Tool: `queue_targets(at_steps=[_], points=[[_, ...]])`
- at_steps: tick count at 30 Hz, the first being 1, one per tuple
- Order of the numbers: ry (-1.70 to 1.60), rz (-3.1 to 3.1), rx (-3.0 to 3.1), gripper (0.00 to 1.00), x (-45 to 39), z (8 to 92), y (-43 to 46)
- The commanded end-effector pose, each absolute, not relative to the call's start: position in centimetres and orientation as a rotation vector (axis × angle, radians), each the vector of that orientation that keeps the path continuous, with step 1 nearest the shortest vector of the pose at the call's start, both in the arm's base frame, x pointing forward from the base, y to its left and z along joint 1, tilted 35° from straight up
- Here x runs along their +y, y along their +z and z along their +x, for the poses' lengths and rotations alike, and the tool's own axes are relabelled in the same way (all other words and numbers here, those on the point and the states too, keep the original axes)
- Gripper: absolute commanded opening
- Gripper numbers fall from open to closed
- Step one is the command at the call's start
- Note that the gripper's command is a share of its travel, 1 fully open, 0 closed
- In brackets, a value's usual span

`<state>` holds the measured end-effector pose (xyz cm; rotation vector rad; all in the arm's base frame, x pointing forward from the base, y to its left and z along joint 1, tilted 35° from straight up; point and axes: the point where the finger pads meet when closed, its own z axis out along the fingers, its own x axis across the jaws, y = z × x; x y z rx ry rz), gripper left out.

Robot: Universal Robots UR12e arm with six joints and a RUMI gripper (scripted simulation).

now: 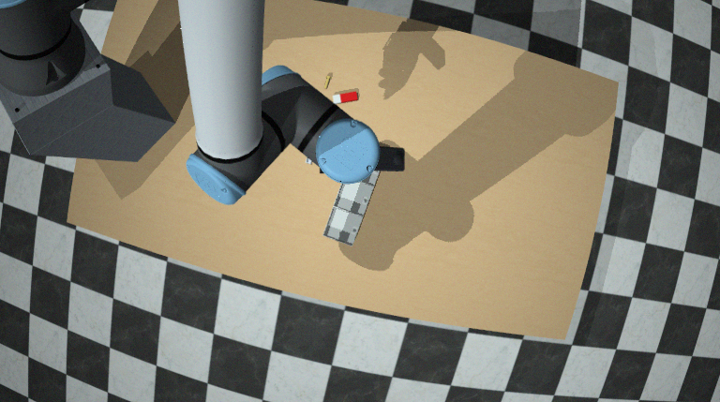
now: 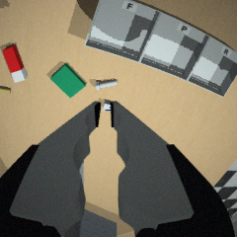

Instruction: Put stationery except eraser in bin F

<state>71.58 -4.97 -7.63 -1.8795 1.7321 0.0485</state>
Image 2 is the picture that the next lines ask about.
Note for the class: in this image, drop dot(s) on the red and white eraser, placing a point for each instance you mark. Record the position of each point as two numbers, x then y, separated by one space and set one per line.
15 63

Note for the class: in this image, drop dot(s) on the grey metal bolt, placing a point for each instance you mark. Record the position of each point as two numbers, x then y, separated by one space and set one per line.
105 84

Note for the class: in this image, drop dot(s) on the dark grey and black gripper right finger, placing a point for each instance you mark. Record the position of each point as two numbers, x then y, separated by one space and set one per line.
160 188

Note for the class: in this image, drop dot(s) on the green rectangular block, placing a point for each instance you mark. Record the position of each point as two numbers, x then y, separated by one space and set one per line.
68 81

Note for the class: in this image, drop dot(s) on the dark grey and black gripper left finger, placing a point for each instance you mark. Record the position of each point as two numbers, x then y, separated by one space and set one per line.
43 187

